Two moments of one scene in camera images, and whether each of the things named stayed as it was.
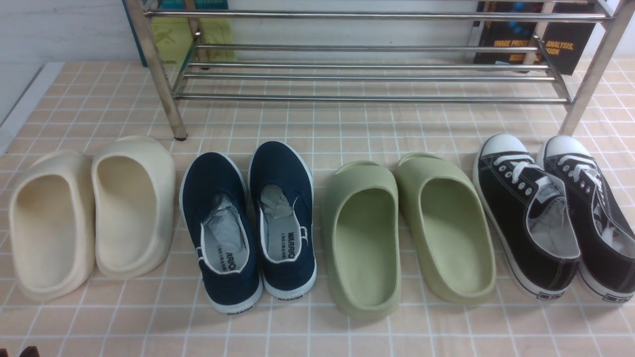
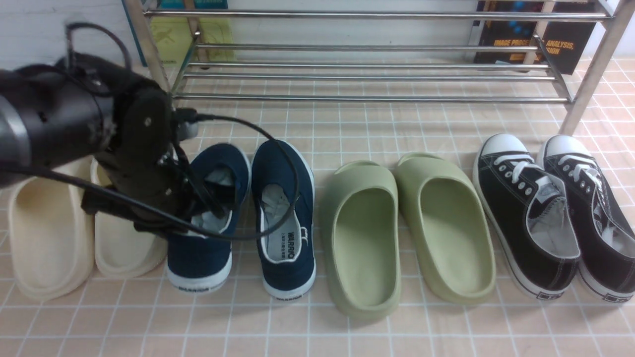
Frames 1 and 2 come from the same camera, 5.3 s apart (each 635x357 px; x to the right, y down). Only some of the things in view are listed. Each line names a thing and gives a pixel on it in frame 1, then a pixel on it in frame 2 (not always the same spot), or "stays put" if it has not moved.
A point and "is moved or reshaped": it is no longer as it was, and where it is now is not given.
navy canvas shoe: [282, 182] stays put
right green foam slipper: [453, 245] stays put
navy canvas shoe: [216, 199] is moved or reshaped
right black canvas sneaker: [604, 237] stays put
